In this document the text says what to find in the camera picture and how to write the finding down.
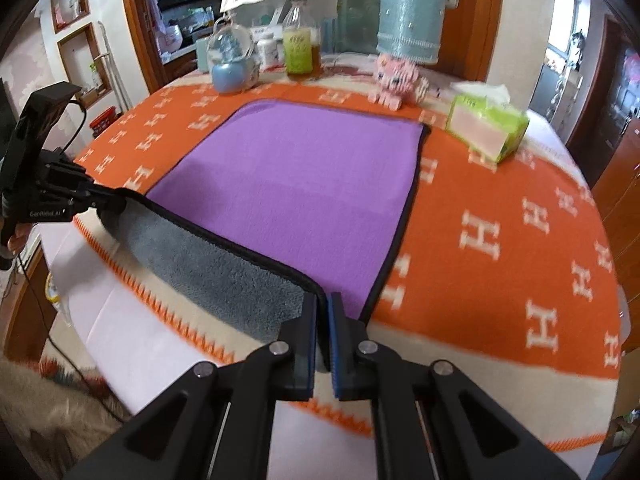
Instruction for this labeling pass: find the purple and grey towel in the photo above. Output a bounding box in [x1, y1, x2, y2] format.
[100, 101, 425, 360]

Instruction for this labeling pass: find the orange H-pattern tablecloth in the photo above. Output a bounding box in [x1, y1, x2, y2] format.
[40, 73, 623, 478]

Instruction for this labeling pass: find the mint green cup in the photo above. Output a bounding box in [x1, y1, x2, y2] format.
[195, 37, 209, 74]

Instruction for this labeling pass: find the blue snow globe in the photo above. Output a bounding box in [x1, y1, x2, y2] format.
[206, 16, 259, 94]

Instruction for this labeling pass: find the small white pill bottle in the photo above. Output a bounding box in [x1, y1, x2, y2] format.
[256, 32, 280, 70]

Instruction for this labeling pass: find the glass bottle green label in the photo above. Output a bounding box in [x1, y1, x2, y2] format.
[282, 0, 322, 80]

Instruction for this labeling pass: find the pink block pig toy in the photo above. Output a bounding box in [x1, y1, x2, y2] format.
[368, 53, 430, 112]

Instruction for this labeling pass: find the green tissue pack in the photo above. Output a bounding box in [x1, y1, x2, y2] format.
[446, 81, 529, 162]

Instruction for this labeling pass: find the light blue table lamp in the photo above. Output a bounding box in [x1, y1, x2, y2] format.
[376, 0, 447, 65]

